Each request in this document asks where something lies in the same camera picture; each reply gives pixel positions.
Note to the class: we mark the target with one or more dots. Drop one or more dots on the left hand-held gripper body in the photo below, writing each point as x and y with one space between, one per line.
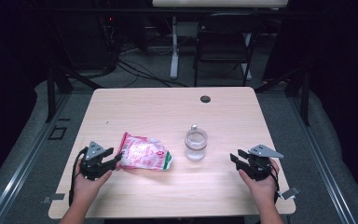
93 165

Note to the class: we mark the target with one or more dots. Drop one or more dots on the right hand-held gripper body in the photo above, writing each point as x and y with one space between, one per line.
259 165

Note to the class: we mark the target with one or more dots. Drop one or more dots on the white and pink plastic bag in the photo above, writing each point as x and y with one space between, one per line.
143 154

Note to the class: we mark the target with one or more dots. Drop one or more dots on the clear jar with hinged lid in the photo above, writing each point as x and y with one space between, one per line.
195 146

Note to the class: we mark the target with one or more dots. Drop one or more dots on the person's left hand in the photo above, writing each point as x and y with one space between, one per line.
87 188

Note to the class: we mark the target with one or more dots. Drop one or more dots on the person's right hand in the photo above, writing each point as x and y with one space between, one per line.
264 189

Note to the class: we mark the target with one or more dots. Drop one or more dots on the gray metal table clip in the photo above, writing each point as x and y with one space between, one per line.
54 197
289 193

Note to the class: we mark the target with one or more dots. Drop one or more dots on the dark round table grommet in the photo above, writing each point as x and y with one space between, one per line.
205 99

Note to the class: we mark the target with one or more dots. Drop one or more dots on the black metal stand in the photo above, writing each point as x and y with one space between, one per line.
305 99
51 93

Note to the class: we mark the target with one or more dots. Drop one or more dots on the white desk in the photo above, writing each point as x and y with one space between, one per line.
174 56

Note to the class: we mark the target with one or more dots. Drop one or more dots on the black folding chair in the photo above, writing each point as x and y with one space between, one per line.
223 34

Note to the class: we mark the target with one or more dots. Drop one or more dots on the metal floor rail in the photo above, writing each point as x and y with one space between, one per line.
320 155
21 168

